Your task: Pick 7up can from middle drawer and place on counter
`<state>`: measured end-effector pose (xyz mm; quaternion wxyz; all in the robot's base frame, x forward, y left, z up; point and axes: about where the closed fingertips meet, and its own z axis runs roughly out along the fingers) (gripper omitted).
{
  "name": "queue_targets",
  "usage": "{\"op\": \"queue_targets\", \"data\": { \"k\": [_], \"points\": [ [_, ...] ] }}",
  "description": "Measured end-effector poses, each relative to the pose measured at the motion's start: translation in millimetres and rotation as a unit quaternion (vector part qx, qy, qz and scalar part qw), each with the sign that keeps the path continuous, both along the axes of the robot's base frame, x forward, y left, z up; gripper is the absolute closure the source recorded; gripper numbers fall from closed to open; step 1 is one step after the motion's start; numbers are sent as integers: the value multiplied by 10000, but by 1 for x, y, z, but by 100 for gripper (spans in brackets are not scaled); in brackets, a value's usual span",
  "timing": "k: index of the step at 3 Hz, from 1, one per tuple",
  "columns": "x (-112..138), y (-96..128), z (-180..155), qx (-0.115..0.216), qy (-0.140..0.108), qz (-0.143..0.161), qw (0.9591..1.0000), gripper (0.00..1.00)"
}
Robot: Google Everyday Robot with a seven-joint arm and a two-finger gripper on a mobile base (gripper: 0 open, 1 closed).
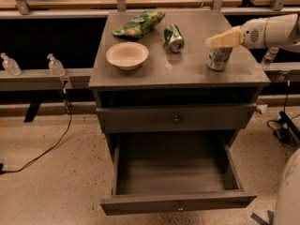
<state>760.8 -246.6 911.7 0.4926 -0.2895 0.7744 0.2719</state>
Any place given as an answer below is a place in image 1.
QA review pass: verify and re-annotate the clear water bottle right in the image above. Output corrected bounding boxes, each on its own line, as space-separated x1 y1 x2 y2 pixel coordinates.
261 47 279 68

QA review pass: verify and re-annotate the clear bottle far left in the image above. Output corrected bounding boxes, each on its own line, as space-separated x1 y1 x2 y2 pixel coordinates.
1 52 22 76

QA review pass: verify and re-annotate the green soda can lying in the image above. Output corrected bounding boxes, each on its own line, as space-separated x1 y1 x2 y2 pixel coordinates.
164 24 185 53

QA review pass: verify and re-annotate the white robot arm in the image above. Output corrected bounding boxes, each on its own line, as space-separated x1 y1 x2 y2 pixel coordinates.
205 14 300 225

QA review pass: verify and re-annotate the silver 7up can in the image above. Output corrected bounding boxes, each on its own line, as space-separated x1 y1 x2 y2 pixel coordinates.
207 47 233 71

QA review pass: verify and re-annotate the clear bottle on rail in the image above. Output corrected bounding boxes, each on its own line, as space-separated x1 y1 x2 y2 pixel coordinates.
47 53 66 77

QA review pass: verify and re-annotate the open grey middle drawer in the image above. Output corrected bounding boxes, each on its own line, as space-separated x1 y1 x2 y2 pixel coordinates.
100 131 256 216

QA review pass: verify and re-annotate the white paper bowl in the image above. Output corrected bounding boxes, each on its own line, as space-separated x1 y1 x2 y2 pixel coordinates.
106 42 149 70

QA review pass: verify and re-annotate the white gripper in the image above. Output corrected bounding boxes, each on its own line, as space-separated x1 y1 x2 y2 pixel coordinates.
205 18 267 49

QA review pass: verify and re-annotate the closed grey upper drawer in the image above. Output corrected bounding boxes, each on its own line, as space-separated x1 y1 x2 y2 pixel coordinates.
97 103 256 133

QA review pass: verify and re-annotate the blue floor tape mark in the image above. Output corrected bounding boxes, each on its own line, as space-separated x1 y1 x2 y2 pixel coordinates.
250 210 275 225

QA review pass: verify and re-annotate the grey drawer cabinet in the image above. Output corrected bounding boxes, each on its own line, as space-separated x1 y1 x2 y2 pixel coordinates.
89 10 270 149

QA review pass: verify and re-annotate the grey metal rail shelf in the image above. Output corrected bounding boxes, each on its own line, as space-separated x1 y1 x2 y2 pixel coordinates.
0 68 92 92

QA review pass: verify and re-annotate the black floor cable left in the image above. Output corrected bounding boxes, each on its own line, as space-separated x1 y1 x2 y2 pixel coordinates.
0 89 73 175

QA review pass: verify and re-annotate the green chip bag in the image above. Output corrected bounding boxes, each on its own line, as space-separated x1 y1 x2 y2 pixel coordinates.
112 10 165 39

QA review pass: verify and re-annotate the black cables right floor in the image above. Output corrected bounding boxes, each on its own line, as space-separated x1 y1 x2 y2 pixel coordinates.
266 82 300 148

